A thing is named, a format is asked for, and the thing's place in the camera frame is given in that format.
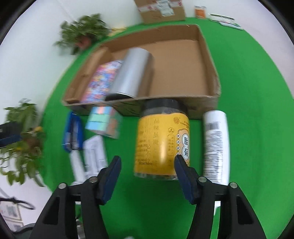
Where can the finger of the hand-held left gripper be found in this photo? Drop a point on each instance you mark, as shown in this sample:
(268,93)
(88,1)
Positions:
(9,129)
(10,140)

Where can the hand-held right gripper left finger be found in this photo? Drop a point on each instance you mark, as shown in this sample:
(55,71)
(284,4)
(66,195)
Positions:
(110,181)

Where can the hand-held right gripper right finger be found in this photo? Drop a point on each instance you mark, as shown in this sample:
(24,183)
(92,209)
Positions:
(186,181)

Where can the white handheld fan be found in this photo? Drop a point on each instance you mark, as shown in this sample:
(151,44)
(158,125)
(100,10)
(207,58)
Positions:
(94,151)

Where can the white plastic bottle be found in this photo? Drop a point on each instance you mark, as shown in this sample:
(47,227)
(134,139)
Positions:
(216,142)

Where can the yellow label glass jar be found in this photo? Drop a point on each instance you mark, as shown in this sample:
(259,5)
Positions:
(156,142)

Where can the blue stapler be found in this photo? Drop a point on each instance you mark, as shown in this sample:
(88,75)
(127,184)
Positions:
(71,131)

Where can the pastel iridescent box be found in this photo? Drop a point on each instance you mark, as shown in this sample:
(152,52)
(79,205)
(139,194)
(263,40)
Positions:
(101,119)

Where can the colourful printed box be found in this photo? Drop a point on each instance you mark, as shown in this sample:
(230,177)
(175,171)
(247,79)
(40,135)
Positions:
(101,80)

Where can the silver metal can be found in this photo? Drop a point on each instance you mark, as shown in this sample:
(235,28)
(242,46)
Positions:
(131,73)

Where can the shallow cardboard box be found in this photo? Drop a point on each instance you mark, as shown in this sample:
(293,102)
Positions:
(183,69)

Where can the large leafy potted plant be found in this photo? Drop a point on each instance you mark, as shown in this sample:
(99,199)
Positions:
(25,149)

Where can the green mat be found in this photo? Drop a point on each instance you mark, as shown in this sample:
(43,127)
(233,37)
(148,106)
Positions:
(252,115)

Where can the small potted green plant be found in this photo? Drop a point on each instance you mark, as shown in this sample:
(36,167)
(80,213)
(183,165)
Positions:
(85,29)

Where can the pale teal packet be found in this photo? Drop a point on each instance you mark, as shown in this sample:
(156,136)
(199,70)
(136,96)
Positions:
(233,25)

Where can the sealed taped cardboard box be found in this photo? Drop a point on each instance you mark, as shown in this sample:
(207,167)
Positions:
(160,13)

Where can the orange jar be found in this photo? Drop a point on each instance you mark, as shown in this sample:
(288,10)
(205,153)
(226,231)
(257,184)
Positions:
(200,12)

